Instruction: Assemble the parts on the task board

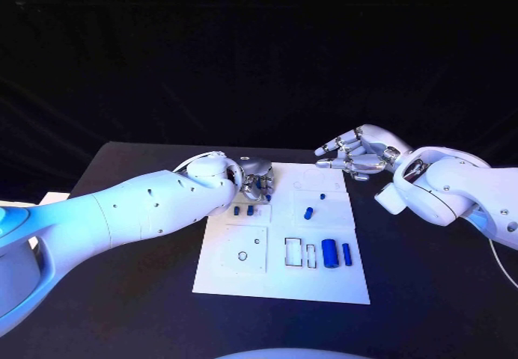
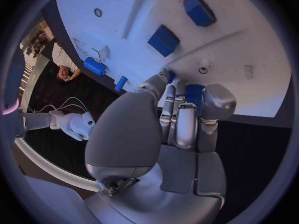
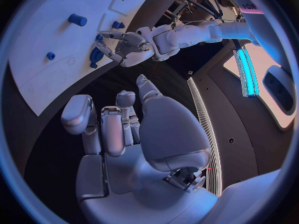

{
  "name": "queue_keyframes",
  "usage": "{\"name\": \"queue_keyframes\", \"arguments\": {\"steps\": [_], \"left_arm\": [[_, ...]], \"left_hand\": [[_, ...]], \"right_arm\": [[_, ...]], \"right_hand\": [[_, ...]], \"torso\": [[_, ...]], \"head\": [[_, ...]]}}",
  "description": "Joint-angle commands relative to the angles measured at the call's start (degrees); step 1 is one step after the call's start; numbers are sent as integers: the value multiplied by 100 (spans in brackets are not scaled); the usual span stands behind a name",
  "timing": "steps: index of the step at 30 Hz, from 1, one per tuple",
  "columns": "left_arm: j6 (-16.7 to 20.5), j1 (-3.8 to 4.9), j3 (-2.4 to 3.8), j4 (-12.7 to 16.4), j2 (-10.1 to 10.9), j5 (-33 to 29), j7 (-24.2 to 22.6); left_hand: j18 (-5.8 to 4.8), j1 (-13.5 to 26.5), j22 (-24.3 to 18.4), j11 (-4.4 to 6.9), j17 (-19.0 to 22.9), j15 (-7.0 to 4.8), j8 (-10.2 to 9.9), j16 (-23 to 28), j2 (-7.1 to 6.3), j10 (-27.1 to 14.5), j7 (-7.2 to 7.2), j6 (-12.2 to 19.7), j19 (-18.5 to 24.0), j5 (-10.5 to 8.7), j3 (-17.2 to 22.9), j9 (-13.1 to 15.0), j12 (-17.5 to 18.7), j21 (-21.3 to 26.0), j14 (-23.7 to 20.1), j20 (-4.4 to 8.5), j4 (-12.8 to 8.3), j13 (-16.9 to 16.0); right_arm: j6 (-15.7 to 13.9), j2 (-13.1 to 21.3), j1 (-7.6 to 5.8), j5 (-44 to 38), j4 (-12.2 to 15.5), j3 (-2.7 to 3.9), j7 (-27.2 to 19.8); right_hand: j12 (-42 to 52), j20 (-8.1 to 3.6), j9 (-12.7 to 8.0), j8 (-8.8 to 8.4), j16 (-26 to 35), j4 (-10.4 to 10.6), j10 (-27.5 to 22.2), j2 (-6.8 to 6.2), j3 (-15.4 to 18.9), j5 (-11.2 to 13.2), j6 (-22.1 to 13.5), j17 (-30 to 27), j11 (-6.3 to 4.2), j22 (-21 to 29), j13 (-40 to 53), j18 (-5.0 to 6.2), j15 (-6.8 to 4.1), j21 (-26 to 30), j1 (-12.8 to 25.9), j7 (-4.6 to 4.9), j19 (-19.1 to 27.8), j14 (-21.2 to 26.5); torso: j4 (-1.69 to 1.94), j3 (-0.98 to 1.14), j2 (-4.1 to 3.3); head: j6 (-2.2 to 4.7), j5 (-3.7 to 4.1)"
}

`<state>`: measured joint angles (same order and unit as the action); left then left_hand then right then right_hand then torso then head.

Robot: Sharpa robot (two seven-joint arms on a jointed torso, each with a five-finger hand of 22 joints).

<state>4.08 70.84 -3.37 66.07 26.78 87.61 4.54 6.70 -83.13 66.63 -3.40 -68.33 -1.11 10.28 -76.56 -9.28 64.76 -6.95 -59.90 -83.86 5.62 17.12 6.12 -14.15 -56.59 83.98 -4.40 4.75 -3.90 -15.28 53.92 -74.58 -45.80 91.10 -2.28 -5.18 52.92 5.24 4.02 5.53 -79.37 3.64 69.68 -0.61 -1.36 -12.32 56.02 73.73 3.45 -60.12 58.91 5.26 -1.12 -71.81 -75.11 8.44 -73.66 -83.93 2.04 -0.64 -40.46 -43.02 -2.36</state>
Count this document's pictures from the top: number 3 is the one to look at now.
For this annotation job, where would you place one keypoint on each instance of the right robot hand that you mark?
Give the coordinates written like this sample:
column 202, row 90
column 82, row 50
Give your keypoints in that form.
column 168, row 134

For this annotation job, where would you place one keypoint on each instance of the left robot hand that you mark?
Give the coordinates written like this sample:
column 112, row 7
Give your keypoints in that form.
column 135, row 56

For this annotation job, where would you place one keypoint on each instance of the blue block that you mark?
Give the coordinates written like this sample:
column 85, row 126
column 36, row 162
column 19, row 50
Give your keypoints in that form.
column 99, row 37

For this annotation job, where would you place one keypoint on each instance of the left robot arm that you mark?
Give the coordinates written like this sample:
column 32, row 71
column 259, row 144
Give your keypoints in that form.
column 186, row 35

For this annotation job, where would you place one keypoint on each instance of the white task board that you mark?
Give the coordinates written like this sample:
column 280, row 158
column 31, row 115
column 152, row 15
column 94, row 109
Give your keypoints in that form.
column 58, row 41

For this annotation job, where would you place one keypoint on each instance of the blue plug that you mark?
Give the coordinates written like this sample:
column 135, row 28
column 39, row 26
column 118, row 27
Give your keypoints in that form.
column 117, row 25

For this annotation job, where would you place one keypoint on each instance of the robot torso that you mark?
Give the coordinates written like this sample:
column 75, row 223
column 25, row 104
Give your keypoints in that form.
column 233, row 115

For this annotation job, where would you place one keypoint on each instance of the large blue cylinder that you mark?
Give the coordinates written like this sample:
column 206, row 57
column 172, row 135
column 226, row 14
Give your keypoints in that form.
column 77, row 20

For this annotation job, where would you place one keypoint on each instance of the short blue cylinder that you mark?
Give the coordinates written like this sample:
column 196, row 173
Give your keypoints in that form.
column 51, row 56

